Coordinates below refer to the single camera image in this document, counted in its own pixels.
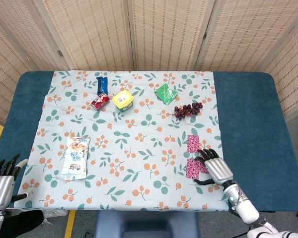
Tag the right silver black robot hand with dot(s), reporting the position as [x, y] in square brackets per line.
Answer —
[218, 169]

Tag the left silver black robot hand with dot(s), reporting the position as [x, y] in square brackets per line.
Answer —
[0, 188]

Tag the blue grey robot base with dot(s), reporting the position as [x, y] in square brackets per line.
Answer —
[146, 224]

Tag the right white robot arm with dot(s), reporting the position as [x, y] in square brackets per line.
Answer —
[247, 210]

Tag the black trouser leg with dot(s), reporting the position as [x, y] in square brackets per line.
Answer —
[21, 225]

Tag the white sneaker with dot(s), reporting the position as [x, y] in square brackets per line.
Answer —
[55, 213]

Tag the dark red grape bunch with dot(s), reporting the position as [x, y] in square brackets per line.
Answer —
[187, 110]

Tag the floral leaf print tablecloth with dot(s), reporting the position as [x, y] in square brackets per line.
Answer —
[139, 161]

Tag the white snack bag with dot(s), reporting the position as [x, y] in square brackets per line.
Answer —
[75, 158]

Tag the green foil packet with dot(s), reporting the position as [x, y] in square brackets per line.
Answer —
[166, 93]

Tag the green tub yellow lid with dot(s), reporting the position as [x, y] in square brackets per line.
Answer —
[123, 99]

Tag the red snack packet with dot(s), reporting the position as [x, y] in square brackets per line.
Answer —
[100, 101]

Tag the blue snack bar wrapper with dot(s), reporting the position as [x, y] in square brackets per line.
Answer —
[102, 85]

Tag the woven bamboo folding screen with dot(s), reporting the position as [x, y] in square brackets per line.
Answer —
[149, 32]

